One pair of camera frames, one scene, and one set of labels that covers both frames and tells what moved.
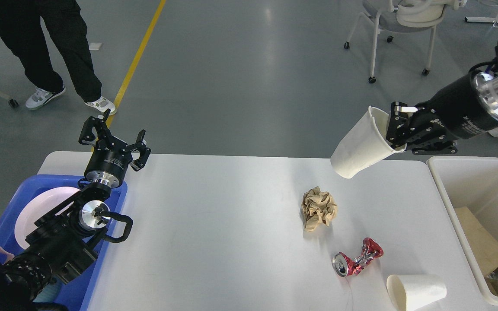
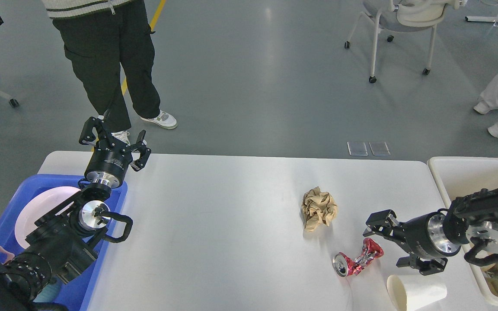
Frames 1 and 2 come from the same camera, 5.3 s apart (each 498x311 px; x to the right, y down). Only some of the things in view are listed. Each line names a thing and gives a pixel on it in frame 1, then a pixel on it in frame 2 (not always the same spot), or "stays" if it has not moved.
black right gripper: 474,104 to 423,237
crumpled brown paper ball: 317,207 stays
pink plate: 37,204 stays
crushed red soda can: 344,266 stays
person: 18,23 to 99,36
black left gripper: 110,161 stays
